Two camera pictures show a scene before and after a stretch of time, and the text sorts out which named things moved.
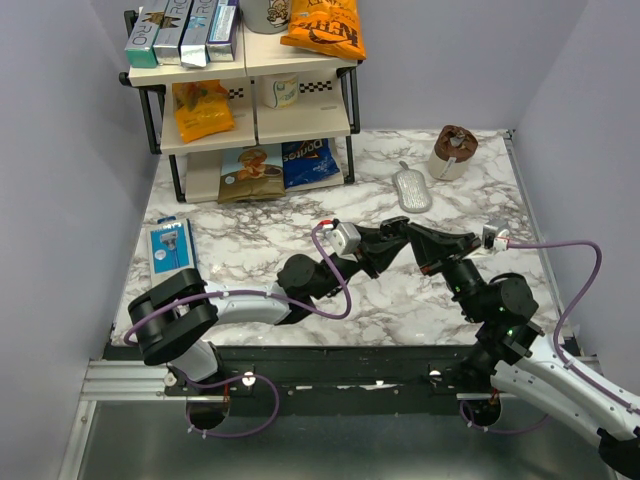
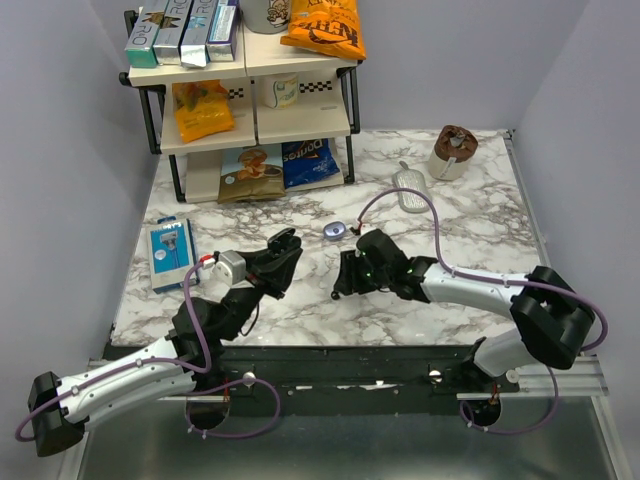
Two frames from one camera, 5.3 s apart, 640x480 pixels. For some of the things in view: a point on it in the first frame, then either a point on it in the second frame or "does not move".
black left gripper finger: (373, 236) to (264, 261)
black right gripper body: (457, 248) to (363, 278)
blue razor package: (171, 250) does not move
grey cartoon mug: (265, 16) does not move
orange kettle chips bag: (329, 27) does not move
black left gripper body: (365, 256) to (261, 279)
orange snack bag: (202, 109) does not move
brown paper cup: (452, 149) does not move
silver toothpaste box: (168, 39) does not move
